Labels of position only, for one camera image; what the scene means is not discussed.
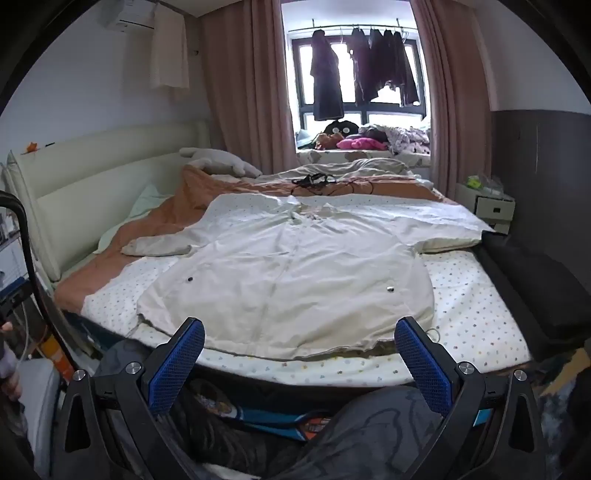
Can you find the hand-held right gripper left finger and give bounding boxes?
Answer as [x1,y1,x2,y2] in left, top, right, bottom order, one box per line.
[48,316,206,480]

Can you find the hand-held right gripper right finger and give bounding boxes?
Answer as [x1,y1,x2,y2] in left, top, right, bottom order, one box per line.
[394,316,550,480]

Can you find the beige jacket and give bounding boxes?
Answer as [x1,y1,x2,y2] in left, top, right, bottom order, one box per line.
[121,193,496,361]

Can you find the patterned clothes pile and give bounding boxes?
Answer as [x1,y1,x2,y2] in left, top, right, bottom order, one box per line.
[358,124,432,155]

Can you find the dark hanging clothes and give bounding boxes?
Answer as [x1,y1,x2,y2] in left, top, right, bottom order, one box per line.
[346,27,421,107]

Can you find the person's left hand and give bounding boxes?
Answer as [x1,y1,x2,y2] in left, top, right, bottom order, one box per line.
[0,320,23,402]

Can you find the floral bed sheet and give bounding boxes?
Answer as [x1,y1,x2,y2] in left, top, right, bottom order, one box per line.
[83,191,532,386]

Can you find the person's dark pants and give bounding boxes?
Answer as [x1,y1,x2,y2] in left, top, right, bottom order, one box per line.
[95,339,462,480]

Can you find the blue printed cloth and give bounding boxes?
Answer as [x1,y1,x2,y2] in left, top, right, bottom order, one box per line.
[198,392,333,444]

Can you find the dark padded bench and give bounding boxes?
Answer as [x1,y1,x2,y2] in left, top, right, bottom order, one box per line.
[475,231,591,361]

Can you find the light green bed sheet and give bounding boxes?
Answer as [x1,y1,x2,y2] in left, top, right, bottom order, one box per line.
[95,225,134,254]

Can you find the cardboard piece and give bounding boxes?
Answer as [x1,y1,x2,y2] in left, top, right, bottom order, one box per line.
[538,346,591,398]

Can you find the orange blanket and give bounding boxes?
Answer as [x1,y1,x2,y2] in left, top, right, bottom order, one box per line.
[54,165,458,315]

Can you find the white nightstand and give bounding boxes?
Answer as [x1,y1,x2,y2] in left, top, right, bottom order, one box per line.
[455,178,515,234]

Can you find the black curved bar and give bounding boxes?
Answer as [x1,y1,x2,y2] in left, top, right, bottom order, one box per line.
[0,189,77,370]

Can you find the grey crumpled quilt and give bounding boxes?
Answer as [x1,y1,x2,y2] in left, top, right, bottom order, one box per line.
[259,157,435,190]

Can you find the white plush toy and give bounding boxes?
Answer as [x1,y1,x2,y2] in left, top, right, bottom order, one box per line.
[179,147,263,178]

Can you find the cream padded headboard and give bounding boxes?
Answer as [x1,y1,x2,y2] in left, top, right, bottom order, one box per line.
[0,119,208,282]

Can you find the pink cloth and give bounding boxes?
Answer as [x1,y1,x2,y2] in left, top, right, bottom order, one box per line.
[336,136,389,151]

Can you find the black plush toy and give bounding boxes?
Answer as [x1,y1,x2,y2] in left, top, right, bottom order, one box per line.
[323,120,360,137]

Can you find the pink curtain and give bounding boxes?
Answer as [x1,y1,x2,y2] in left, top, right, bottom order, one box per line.
[201,0,301,178]
[410,0,499,204]

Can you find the long dark hanging coat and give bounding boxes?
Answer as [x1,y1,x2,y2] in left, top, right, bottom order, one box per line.
[309,28,345,121]

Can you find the white hanging cloth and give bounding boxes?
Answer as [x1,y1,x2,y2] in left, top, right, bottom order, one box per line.
[150,2,190,90]

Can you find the window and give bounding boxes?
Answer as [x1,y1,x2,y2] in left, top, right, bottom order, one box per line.
[291,32,428,130]

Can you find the white air conditioner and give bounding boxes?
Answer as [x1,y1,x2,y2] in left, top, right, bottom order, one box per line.
[99,0,158,31]

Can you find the black cables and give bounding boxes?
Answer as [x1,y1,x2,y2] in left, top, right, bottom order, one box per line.
[291,173,375,197]

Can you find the metal clothes rail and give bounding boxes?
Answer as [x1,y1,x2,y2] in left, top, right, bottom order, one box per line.
[288,18,419,35]

